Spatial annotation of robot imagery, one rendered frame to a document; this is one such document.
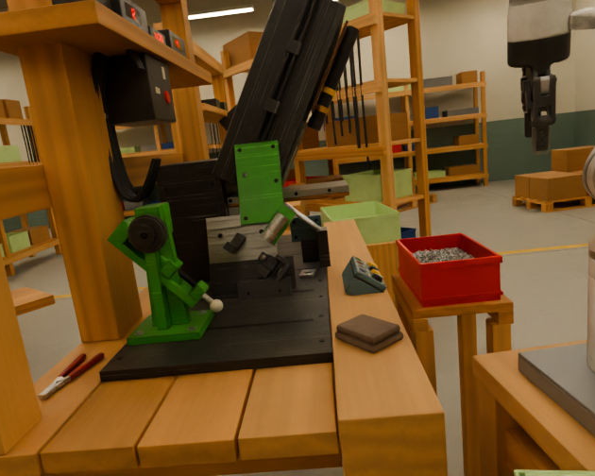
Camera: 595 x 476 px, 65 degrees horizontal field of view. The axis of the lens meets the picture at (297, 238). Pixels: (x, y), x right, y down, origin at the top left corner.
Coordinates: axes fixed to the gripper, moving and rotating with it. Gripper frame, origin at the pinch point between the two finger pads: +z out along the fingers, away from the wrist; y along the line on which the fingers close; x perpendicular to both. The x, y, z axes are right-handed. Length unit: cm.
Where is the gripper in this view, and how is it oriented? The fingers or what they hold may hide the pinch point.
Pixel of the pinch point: (535, 141)
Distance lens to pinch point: 76.7
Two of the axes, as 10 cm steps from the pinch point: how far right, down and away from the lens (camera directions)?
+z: 1.9, 9.0, 4.0
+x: 9.3, -0.4, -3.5
